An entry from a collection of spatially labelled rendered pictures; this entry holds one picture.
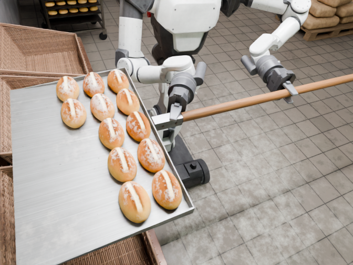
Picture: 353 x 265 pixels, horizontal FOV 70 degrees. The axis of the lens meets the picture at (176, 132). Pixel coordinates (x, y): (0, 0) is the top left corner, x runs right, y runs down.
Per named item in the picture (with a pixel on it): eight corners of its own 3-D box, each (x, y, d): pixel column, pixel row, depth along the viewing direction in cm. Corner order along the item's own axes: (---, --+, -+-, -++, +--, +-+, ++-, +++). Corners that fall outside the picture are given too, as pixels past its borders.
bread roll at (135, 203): (113, 191, 59) (112, 179, 55) (141, 182, 61) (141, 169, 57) (127, 230, 53) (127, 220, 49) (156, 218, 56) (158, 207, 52)
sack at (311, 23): (307, 31, 383) (312, 22, 372) (292, 20, 404) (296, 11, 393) (337, 27, 401) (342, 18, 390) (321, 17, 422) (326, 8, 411)
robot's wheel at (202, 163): (191, 171, 210) (193, 154, 196) (196, 169, 211) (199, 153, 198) (203, 190, 196) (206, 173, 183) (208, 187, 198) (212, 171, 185)
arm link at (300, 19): (277, 52, 110) (306, 23, 112) (287, 40, 100) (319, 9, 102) (259, 37, 111) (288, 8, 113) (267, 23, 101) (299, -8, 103)
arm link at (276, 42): (260, 70, 104) (282, 49, 106) (258, 54, 97) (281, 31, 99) (249, 64, 108) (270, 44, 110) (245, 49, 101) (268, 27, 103)
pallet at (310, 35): (307, 41, 392) (311, 32, 381) (274, 18, 437) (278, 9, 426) (357, 33, 434) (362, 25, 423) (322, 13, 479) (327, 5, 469)
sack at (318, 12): (333, 18, 387) (339, 8, 377) (315, 18, 377) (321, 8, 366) (308, 2, 426) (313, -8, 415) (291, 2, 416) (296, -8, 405)
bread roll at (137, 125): (122, 121, 74) (121, 106, 70) (144, 116, 76) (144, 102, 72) (132, 146, 68) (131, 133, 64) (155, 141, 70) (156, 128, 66)
